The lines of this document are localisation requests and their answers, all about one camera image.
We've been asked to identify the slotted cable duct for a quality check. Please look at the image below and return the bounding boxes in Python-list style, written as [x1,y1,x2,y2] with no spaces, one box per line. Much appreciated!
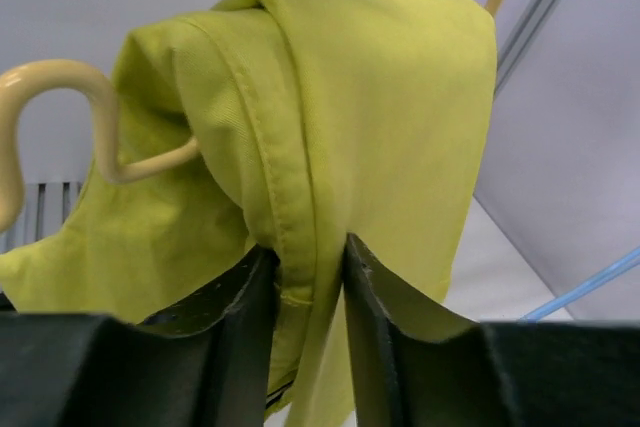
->
[1,181,82,253]

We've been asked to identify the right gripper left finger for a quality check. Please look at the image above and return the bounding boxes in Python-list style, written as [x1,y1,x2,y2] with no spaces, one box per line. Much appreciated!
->
[1,247,278,426]

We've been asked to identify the cream plastic hanger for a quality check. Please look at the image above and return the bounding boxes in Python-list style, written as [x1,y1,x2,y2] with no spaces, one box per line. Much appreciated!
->
[1,0,494,239]

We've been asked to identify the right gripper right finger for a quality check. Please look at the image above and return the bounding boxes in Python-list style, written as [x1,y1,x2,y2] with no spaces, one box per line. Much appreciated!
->
[342,235,639,427]

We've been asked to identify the light blue wire hanger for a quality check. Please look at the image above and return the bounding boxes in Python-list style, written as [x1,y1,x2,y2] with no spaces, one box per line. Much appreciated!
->
[521,247,640,322]

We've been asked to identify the yellow-green trousers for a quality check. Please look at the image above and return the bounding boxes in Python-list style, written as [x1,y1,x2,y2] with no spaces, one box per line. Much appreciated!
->
[1,0,497,426]

